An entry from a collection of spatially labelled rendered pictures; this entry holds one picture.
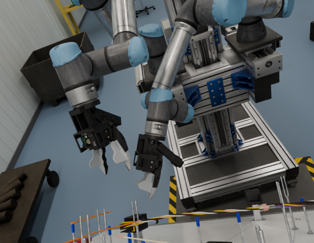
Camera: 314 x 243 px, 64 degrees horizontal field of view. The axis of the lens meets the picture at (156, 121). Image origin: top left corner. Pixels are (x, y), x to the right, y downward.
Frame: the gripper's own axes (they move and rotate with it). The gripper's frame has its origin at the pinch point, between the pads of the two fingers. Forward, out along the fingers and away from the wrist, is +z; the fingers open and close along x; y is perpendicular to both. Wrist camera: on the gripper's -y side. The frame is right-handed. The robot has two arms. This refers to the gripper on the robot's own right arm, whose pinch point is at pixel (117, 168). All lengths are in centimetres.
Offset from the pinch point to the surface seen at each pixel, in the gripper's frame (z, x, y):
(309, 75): 38, 74, -264
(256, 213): 33.8, 28.3, -23.0
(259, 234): -6, 41, 35
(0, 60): -113, -293, -200
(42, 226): 74, -173, -77
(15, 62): -111, -305, -231
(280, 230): 29.9, 35.9, -9.7
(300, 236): 27.4, 40.8, -4.2
